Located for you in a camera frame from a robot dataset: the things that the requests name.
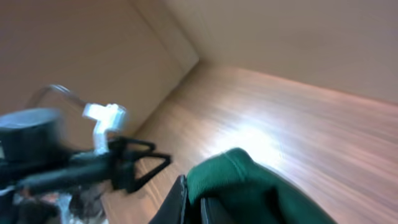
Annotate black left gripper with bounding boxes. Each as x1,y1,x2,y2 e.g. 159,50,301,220
108,137,171,194

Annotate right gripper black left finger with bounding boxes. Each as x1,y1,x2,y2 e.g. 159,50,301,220
149,175,187,224

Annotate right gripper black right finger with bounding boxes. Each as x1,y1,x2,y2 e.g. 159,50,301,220
200,197,236,224

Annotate dark green cloth garment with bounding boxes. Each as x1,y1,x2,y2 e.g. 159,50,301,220
187,148,334,224

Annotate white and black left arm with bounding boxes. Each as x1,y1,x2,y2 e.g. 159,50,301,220
1,108,171,223

